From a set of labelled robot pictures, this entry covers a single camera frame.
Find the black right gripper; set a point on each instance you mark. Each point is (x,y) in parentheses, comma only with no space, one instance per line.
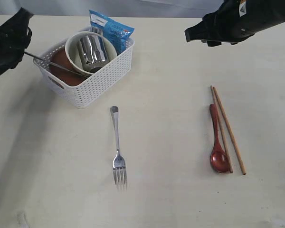
(237,20)

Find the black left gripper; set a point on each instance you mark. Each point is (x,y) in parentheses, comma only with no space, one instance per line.
(15,37)

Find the silver metal knife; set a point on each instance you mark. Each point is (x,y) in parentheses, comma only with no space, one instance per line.
(54,64)

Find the shiny steel cup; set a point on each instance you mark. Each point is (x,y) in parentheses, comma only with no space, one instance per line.
(92,52)

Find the white perforated plastic basket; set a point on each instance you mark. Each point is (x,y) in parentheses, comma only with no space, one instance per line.
(84,94)

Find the wooden chopstick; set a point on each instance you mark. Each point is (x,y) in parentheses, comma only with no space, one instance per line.
(235,145)
(222,129)

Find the red-brown wooden spoon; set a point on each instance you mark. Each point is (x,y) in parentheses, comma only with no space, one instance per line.
(218,158)

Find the silver metal spoon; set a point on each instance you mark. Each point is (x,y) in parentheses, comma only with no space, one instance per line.
(118,164)

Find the brown plate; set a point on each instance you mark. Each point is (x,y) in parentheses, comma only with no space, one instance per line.
(67,77)

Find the cream ceramic bowl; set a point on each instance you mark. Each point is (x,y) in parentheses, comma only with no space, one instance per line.
(73,54)

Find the blue snack packet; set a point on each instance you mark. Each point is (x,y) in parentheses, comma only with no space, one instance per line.
(116,32)

